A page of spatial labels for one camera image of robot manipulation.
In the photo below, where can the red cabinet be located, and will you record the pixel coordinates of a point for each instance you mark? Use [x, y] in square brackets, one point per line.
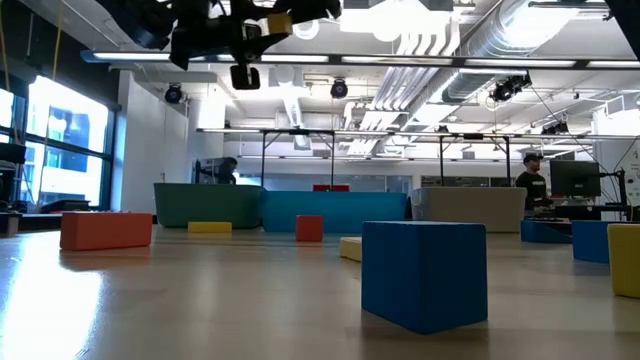
[331, 188]

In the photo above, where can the yellow rectangular block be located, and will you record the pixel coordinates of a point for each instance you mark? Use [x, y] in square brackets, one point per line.
[210, 227]
[625, 260]

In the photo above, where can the silver ventilation duct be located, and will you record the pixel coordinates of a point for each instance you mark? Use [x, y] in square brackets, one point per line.
[505, 35]

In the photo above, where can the black camera rig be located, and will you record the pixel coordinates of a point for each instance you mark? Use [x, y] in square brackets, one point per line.
[510, 87]

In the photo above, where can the white plastic bin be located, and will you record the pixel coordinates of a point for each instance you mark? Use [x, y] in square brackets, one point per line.
[470, 210]

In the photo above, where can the green plastic bin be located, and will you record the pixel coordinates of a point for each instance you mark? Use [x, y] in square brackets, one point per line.
[207, 205]

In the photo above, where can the black metal rig frame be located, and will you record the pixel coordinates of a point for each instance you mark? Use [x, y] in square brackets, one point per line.
[300, 132]
[472, 136]

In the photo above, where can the black round spotlight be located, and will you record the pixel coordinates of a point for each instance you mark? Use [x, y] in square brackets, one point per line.
[339, 88]
[173, 93]

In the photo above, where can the red rectangular block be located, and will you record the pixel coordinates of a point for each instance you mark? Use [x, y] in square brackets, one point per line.
[105, 231]

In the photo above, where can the black aluminium table frame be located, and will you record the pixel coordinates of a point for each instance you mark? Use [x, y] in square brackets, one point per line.
[40, 221]

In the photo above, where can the LED light bar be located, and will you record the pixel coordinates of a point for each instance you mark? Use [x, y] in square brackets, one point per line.
[520, 63]

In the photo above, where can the small red cube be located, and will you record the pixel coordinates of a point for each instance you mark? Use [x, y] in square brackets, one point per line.
[309, 229]

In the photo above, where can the large window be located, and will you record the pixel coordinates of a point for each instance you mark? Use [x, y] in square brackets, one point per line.
[65, 130]

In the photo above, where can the person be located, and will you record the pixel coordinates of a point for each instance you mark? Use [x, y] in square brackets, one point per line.
[534, 185]
[229, 170]

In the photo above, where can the small yellow cube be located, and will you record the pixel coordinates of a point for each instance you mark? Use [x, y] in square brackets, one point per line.
[280, 25]

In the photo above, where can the black computer monitor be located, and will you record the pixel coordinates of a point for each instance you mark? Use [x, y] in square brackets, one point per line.
[575, 178]

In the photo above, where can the grey computer monitor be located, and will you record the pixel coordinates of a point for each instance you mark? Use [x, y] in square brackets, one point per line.
[207, 171]

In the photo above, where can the long yellow block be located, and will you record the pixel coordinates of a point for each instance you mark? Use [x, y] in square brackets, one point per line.
[351, 249]

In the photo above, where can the black flat device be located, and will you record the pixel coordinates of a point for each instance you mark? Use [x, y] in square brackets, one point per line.
[65, 206]

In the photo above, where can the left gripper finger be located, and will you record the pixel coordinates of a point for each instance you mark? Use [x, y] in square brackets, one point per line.
[315, 9]
[265, 44]

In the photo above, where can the blue plastic bin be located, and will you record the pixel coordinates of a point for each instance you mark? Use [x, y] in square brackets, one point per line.
[350, 210]

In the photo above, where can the small blue cube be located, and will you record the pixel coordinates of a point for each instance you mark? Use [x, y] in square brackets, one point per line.
[590, 242]
[425, 277]

